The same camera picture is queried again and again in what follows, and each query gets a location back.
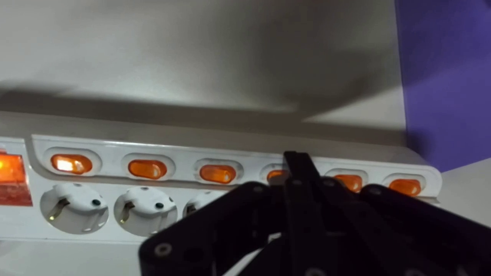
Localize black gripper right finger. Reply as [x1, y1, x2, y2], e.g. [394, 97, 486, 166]
[302, 153, 491, 276]

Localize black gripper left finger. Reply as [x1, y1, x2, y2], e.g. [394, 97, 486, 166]
[138, 152, 307, 276]

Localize white six-socket power strip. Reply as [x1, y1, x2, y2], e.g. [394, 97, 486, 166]
[0, 133, 443, 245]

